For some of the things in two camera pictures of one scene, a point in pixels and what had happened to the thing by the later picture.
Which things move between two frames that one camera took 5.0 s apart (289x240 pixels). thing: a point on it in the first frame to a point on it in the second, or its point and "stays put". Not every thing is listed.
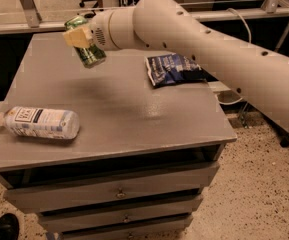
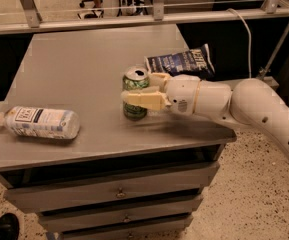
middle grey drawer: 120,214 stays put
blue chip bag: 174,68 stays put
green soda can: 91,56 to 135,78
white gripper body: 99,30 to 181,93
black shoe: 6,228 stays put
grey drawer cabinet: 141,161 stays put
